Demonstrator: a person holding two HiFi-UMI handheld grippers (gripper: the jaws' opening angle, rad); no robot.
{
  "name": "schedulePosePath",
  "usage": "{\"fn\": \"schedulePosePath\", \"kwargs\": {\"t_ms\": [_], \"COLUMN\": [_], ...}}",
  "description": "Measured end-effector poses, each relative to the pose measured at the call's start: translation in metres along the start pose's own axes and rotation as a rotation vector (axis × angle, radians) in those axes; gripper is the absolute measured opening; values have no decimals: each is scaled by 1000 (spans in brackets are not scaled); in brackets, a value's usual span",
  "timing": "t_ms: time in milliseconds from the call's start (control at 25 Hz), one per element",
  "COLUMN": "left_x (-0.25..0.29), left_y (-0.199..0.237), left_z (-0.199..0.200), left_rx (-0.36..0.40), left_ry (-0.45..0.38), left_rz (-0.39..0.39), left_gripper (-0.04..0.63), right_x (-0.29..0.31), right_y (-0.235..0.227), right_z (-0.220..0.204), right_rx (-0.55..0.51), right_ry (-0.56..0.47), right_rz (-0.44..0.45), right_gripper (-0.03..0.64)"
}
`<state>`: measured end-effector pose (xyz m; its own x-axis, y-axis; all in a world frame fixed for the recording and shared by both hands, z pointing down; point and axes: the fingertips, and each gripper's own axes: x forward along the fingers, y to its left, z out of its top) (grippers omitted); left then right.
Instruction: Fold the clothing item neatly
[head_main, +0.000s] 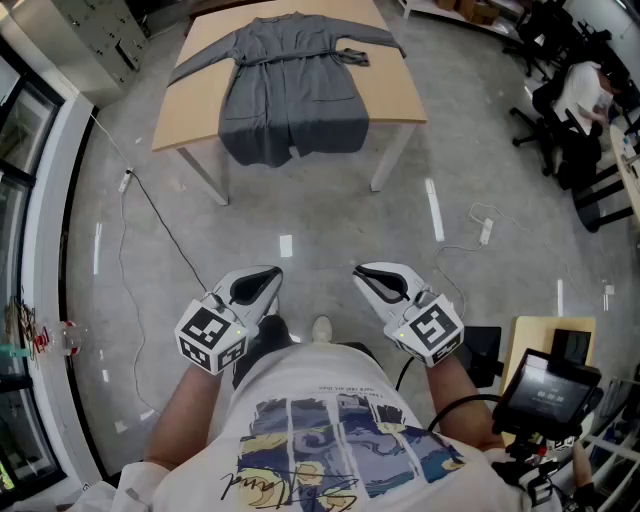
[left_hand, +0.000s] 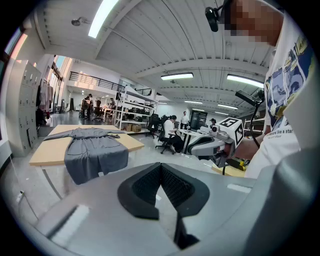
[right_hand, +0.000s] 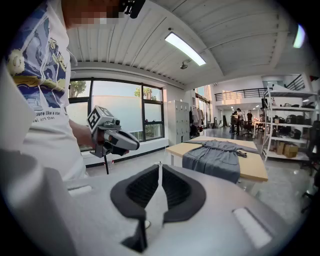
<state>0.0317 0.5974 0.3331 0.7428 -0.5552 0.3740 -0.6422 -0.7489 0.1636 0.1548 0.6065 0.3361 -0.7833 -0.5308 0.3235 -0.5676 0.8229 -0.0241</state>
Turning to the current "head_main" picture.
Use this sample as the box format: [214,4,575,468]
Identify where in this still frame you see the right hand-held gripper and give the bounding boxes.
[352,261,465,369]

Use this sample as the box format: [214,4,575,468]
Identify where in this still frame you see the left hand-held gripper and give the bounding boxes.
[174,265,285,376]

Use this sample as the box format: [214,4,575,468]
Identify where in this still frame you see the grey robe garment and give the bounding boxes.
[167,14,407,169]

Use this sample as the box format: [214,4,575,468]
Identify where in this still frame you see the person's left forearm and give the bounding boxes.
[142,362,236,471]

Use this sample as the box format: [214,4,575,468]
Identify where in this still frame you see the person's right forearm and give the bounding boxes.
[424,349,506,451]

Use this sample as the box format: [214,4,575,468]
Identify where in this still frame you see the black trousers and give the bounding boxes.
[231,314,384,394]

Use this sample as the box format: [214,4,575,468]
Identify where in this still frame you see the white sneaker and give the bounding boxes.
[310,314,334,345]

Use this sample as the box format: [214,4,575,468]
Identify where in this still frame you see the black flat case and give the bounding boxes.
[460,325,503,389]

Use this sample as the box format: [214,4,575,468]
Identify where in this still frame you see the white printed t-shirt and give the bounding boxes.
[79,342,566,512]

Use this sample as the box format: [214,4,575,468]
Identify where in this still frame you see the white table leg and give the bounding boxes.
[369,121,417,194]
[175,146,231,206]

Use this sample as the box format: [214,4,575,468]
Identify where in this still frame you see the small wooden side table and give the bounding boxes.
[501,315,597,401]

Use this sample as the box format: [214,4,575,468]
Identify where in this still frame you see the clear plastic bottle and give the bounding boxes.
[37,319,90,357]

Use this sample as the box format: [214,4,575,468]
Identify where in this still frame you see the black chest monitor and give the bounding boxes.
[492,347,604,441]

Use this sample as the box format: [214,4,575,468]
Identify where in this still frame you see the black box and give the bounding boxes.
[551,328,593,366]

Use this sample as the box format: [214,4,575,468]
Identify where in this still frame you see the black office chair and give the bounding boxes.
[501,2,569,81]
[508,79,604,177]

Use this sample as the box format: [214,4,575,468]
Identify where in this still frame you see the black framed glass partition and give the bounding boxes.
[0,29,69,501]

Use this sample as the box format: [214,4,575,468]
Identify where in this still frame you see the white desk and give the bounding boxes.
[607,123,640,214]

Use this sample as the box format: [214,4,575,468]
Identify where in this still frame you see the white storage shelf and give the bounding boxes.
[397,0,526,46]

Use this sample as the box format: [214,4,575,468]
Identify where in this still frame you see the grey locker cabinet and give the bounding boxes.
[49,0,152,106]

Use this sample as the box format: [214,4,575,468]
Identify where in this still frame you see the white floor cable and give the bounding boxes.
[433,201,534,321]
[88,113,162,416]

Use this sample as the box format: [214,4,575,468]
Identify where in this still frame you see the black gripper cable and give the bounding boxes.
[130,171,210,294]
[394,353,503,432]

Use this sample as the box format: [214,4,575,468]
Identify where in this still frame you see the black monitor mount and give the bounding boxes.
[492,434,564,509]

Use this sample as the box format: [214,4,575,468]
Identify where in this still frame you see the bundle of coloured wires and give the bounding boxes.
[3,293,40,364]

